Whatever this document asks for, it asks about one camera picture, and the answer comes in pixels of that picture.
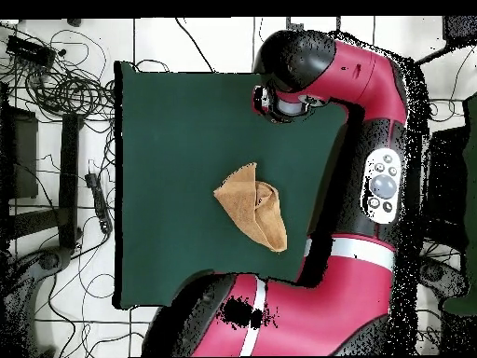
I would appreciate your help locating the tan terry towel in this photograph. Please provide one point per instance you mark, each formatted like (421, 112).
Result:
(246, 209)

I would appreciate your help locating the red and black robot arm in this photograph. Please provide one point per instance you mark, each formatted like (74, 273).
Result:
(357, 74)

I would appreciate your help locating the dark flat box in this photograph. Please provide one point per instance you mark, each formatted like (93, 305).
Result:
(447, 175)
(22, 156)

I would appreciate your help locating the dark green table cloth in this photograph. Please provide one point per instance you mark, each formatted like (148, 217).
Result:
(167, 149)

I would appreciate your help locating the black power strip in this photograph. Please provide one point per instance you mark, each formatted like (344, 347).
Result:
(98, 201)

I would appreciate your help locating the small dark round object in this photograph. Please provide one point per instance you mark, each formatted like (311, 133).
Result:
(74, 22)

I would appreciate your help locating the black upright bar stand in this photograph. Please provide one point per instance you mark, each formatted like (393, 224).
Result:
(69, 179)

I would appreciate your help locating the dark tripod rod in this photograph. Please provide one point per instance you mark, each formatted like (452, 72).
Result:
(458, 31)

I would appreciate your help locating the black electronics box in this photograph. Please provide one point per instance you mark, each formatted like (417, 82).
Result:
(28, 50)

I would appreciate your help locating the grey curved base foot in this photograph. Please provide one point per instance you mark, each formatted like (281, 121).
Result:
(48, 261)
(445, 278)

